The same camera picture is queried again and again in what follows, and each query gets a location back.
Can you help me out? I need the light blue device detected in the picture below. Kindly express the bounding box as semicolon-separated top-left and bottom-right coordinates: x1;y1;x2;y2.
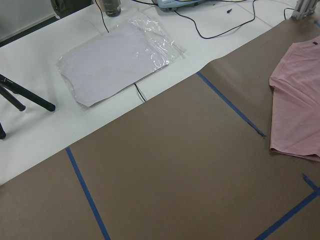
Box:
152;0;206;12

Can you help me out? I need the aluminium frame post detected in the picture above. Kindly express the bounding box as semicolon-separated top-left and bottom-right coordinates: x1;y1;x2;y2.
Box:
291;0;319;20

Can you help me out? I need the long black cable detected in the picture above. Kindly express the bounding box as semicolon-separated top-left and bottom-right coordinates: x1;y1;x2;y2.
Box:
136;0;256;40

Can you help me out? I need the pink Snoopy t-shirt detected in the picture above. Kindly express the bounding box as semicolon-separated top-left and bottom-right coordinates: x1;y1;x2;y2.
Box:
269;37;320;162

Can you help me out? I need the paper in plastic sleeve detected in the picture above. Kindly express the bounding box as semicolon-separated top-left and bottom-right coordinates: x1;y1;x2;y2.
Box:
57;14;185;107

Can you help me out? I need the thin black cable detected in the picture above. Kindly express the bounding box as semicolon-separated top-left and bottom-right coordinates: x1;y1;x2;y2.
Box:
94;0;147;103

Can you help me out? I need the black tripod leg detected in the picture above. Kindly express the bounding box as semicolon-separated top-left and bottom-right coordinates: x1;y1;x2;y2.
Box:
0;74;56;112
0;124;6;140
0;86;26;112

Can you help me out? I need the dark glass jar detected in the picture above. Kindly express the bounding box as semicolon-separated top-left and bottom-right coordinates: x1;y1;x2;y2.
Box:
102;0;121;17

